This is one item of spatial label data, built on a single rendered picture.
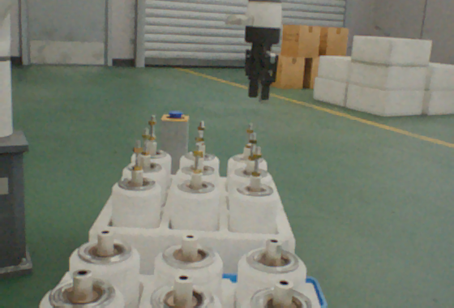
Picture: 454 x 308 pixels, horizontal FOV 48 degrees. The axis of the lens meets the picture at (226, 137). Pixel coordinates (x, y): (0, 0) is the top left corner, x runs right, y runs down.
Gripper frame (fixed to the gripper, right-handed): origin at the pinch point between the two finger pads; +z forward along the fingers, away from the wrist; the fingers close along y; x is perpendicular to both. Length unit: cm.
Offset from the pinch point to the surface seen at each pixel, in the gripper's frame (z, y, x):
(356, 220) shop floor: 43, 27, -46
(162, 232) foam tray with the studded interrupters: 24.8, -13.1, 22.6
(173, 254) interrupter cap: 17.4, -37.7, 25.5
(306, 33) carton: -8, 347, -178
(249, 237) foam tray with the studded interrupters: 24.9, -18.0, 6.8
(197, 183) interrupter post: 16.6, -9.4, 15.2
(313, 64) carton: 21, 349, -189
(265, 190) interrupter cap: 17.6, -12.3, 1.8
